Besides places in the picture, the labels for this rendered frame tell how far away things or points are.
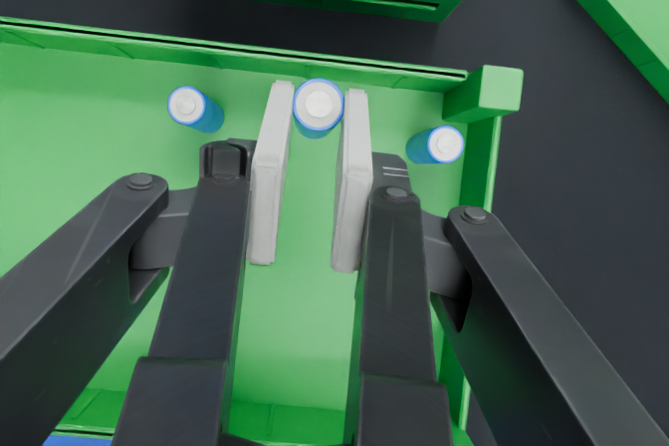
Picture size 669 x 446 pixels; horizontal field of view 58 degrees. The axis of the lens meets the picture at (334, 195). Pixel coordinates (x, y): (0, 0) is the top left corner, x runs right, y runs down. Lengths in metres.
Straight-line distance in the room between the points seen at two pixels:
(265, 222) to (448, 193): 0.22
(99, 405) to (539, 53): 0.65
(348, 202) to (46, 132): 0.26
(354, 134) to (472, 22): 0.64
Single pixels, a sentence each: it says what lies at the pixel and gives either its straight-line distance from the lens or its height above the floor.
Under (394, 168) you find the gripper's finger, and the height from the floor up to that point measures 0.58.
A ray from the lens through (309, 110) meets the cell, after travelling 0.21.
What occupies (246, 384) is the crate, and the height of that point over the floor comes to 0.40.
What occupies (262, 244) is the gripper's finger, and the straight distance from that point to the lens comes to 0.16.
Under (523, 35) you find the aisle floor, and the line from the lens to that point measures 0.82.
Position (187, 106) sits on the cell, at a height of 0.47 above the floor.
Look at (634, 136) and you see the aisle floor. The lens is 0.86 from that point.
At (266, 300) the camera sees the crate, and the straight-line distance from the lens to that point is 0.36.
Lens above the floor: 0.75
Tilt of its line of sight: 87 degrees down
